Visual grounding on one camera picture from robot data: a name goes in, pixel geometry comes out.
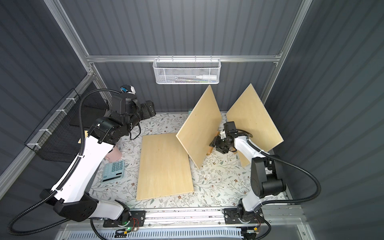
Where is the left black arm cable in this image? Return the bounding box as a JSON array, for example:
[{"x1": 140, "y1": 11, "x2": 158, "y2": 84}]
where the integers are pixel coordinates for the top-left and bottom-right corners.
[{"x1": 7, "y1": 88, "x2": 133, "y2": 240}]

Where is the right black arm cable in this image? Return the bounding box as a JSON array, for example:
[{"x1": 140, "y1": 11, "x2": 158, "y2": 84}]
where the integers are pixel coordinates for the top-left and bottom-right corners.
[{"x1": 235, "y1": 128, "x2": 322, "y2": 240}]

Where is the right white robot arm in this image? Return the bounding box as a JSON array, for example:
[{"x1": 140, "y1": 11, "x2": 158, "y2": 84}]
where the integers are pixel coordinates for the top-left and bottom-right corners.
[{"x1": 210, "y1": 122, "x2": 287, "y2": 223}]

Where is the pink pen cup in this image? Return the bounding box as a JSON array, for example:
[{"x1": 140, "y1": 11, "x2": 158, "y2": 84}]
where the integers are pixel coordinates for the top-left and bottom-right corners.
[{"x1": 105, "y1": 146, "x2": 122, "y2": 163}]

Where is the wooden easel frame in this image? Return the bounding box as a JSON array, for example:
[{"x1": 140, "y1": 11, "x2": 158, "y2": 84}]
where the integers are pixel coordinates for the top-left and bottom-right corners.
[{"x1": 207, "y1": 131, "x2": 220, "y2": 156}]

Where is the black wire mesh basket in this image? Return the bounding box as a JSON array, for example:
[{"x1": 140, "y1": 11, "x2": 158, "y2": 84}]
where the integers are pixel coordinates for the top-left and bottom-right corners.
[{"x1": 24, "y1": 87, "x2": 109, "y2": 165}]

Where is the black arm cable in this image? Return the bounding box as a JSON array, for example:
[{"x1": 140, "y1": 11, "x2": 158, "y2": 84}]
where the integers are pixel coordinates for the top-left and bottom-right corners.
[
  {"x1": 235, "y1": 128, "x2": 322, "y2": 240},
  {"x1": 7, "y1": 88, "x2": 133, "y2": 240}
]

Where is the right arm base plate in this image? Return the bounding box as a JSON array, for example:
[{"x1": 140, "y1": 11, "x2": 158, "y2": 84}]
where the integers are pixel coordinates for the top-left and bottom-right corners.
[{"x1": 222, "y1": 208, "x2": 262, "y2": 225}]

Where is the aluminium rail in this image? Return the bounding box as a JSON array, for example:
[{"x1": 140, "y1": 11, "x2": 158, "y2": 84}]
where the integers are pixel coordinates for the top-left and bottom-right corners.
[{"x1": 62, "y1": 204, "x2": 304, "y2": 229}]

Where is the plywood board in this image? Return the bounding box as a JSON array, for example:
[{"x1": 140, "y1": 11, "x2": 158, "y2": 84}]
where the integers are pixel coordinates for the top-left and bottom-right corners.
[
  {"x1": 136, "y1": 133, "x2": 194, "y2": 201},
  {"x1": 176, "y1": 86, "x2": 222, "y2": 168},
  {"x1": 226, "y1": 84, "x2": 284, "y2": 152}
]

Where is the white marker in basket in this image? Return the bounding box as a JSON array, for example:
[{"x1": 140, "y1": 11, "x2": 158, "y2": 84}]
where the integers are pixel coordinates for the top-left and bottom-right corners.
[{"x1": 196, "y1": 75, "x2": 218, "y2": 82}]

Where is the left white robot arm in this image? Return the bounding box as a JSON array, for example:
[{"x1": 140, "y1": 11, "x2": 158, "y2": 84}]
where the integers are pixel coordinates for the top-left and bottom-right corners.
[{"x1": 47, "y1": 85, "x2": 156, "y2": 225}]

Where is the teal calculator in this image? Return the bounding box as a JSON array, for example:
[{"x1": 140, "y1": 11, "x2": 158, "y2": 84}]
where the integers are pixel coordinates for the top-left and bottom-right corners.
[{"x1": 102, "y1": 160, "x2": 125, "y2": 183}]

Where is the white wire mesh basket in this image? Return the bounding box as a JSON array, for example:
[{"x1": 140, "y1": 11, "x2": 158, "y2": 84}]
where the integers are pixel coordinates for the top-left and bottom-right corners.
[{"x1": 153, "y1": 58, "x2": 222, "y2": 85}]

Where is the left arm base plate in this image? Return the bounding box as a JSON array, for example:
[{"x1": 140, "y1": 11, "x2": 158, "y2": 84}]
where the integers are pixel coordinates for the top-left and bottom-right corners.
[{"x1": 103, "y1": 211, "x2": 146, "y2": 228}]

